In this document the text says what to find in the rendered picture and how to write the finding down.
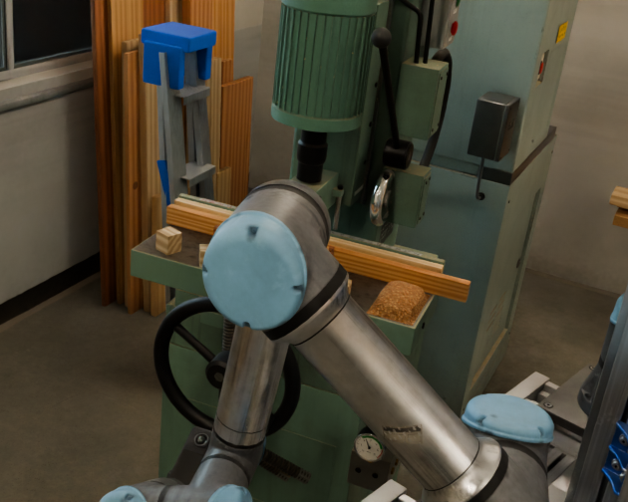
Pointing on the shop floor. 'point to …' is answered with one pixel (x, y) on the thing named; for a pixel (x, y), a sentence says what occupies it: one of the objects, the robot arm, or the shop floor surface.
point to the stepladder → (178, 47)
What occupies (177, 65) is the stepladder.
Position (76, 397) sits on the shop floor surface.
